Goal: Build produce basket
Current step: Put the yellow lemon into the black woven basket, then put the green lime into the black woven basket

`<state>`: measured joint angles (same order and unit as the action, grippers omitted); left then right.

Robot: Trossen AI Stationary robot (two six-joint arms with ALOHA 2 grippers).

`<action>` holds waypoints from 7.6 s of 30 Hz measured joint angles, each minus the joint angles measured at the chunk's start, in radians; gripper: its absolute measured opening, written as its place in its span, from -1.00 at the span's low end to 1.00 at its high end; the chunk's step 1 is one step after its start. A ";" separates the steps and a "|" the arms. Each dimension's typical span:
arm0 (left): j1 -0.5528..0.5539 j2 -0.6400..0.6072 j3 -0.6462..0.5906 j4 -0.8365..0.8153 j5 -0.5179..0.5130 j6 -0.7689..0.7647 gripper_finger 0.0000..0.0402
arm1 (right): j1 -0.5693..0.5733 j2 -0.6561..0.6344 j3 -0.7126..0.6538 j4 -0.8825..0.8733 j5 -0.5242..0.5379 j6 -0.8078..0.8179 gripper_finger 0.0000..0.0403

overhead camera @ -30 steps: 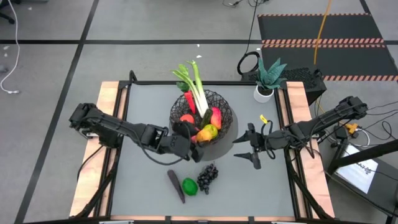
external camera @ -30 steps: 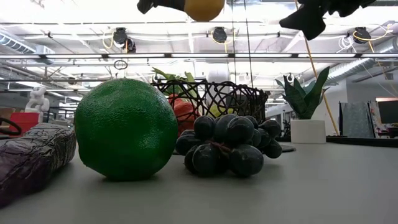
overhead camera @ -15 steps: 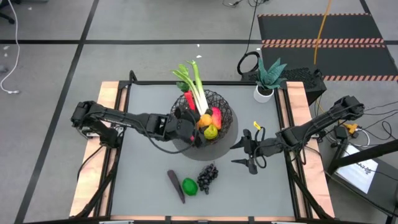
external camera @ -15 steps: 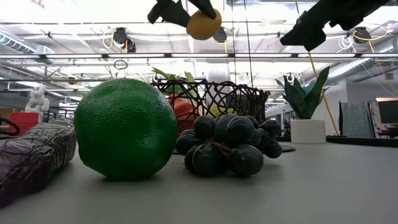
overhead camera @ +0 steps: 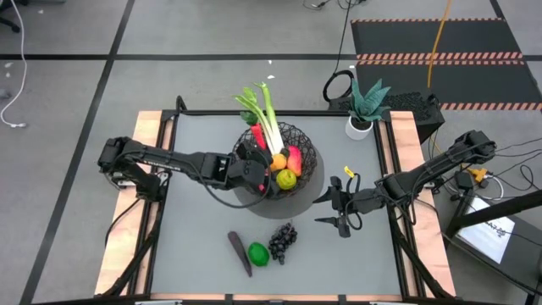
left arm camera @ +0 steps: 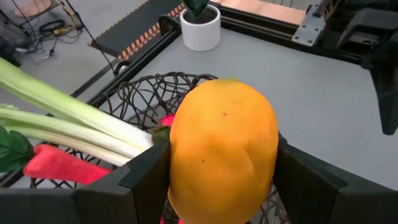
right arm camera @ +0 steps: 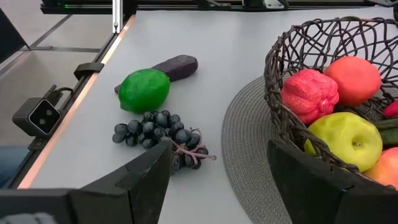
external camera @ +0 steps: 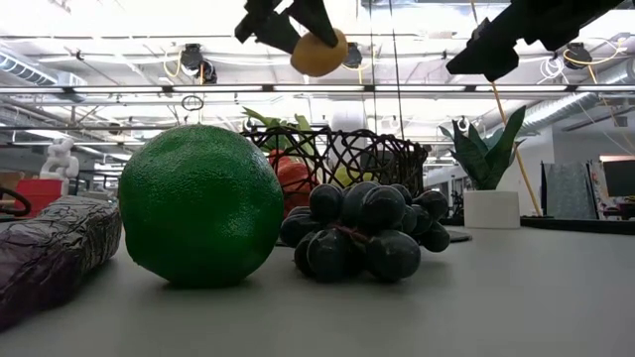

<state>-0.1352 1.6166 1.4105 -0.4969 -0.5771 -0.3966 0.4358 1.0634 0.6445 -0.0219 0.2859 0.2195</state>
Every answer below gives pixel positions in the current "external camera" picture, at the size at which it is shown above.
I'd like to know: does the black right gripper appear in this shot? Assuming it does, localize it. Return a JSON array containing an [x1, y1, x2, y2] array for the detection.
[[444, 0, 626, 83]]

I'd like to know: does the small orange yellow fruit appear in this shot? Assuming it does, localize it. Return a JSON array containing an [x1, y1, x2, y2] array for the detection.
[[290, 27, 350, 78]]

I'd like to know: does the yellow green apple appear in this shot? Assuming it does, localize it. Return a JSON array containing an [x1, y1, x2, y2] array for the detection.
[[332, 166, 376, 188]]

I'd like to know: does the dark grape bunch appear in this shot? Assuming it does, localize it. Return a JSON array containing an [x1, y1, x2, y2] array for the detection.
[[279, 180, 451, 285]]

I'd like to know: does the green lime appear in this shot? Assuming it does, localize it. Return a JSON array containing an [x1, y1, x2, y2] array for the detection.
[[118, 123, 285, 290]]

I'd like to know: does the dark purple eggplant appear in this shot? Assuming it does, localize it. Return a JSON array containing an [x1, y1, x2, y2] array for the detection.
[[0, 195, 123, 332]]

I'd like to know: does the snake plant in white pot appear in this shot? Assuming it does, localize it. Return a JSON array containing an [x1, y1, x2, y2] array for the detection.
[[439, 105, 528, 230]]

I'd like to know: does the patterned grey panel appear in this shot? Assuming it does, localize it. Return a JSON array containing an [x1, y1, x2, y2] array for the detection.
[[540, 161, 601, 220]]

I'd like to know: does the dark monitor screen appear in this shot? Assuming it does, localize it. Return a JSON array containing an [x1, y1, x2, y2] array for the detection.
[[598, 155, 635, 199]]

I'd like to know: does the red box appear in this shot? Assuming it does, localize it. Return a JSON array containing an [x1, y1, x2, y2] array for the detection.
[[14, 178, 64, 215]]

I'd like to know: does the black ceiling cable reel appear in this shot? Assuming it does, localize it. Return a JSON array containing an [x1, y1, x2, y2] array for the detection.
[[178, 43, 218, 85], [564, 42, 590, 70], [344, 42, 364, 70]]

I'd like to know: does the yellow cable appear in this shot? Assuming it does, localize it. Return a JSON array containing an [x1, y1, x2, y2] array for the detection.
[[490, 81, 542, 217]]

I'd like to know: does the black hanging ring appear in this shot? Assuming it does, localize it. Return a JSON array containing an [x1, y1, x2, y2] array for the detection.
[[181, 94, 205, 113]]

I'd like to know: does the black wire basket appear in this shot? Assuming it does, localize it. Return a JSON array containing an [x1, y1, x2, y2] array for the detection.
[[241, 124, 431, 212]]

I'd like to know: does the black table frame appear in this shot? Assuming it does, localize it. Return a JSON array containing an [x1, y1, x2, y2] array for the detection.
[[518, 215, 635, 235]]

